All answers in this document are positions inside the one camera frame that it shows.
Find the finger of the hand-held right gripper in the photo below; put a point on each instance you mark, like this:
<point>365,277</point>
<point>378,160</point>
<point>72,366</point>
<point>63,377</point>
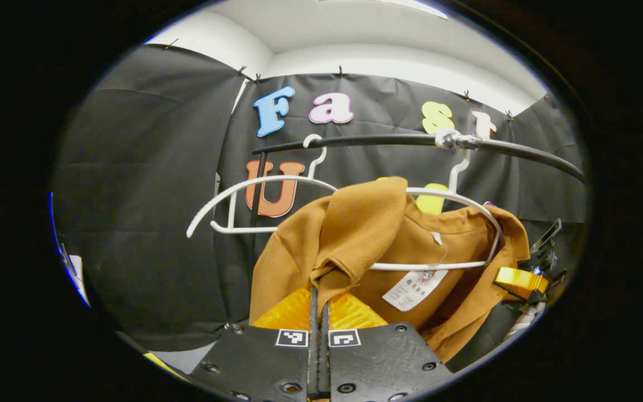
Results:
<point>545,245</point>
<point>522,282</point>

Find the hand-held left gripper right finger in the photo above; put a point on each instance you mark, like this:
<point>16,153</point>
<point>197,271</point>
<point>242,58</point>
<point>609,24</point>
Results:
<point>383,357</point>

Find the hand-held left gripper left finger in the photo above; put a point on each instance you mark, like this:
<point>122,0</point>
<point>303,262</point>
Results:
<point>254,363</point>

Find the brown shirt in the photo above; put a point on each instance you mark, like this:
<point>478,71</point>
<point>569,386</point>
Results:
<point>366,223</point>

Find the white plastic hanger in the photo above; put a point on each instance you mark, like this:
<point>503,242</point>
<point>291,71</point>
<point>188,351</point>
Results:
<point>282,178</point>
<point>452,184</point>

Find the black clothes rack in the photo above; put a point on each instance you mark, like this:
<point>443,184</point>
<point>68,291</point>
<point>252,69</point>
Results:
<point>383,139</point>

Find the black backdrop cloth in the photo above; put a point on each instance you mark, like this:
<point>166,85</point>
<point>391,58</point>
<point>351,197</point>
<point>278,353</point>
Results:
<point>148,223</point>

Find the computer monitor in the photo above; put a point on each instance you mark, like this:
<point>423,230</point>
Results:
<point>76,273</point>

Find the large ceiling light panel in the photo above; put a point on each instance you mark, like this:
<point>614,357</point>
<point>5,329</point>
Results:
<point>422,8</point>

